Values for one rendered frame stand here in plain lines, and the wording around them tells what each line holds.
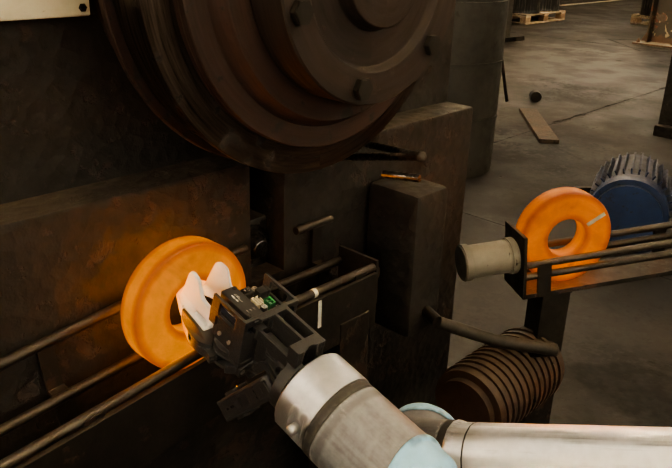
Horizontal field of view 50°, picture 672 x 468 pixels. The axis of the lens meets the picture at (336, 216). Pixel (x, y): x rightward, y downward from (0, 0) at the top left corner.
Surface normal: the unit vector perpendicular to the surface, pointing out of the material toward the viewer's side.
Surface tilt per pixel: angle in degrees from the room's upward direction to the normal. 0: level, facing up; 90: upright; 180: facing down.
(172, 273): 89
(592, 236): 90
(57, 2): 90
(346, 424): 43
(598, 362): 0
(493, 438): 29
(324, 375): 21
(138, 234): 90
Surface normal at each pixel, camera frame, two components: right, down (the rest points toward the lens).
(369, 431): -0.10, -0.64
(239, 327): -0.70, 0.26
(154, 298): 0.72, 0.26
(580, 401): 0.03, -0.93
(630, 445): -0.43, -0.78
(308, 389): -0.26, -0.49
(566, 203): 0.19, 0.36
